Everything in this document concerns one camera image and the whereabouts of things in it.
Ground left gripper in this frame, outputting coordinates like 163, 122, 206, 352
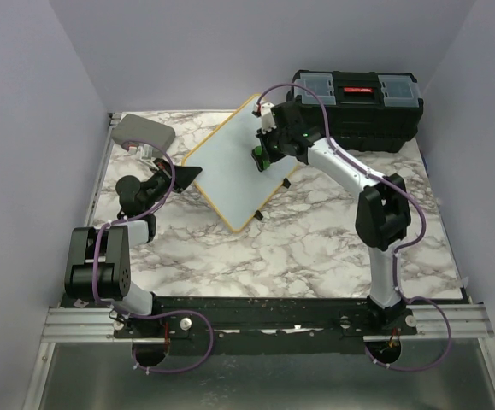
144, 158, 203, 211

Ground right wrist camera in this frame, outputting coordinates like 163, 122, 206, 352
252, 102, 276, 134

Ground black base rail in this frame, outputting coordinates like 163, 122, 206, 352
113, 296, 416, 359

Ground black plastic toolbox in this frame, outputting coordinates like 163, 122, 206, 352
286, 70, 424, 153

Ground green whiteboard eraser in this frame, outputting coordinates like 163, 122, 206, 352
251, 145, 271, 172

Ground grey plastic case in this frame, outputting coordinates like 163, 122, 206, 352
111, 114, 176, 151

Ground yellow framed whiteboard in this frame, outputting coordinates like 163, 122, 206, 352
181, 94, 298, 232

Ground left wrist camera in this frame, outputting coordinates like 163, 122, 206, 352
122, 142, 156, 168

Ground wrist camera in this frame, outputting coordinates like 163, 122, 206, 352
252, 102, 276, 134
122, 142, 156, 168

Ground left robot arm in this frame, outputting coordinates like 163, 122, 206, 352
64, 159, 203, 337

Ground aluminium frame rail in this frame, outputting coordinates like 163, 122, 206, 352
20, 112, 494, 410

